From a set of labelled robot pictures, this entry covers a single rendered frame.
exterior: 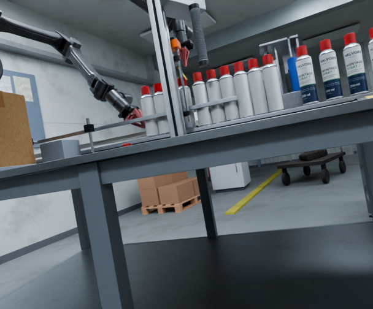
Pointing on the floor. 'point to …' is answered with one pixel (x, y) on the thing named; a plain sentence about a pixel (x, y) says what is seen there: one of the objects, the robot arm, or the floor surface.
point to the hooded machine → (230, 177)
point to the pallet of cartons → (168, 192)
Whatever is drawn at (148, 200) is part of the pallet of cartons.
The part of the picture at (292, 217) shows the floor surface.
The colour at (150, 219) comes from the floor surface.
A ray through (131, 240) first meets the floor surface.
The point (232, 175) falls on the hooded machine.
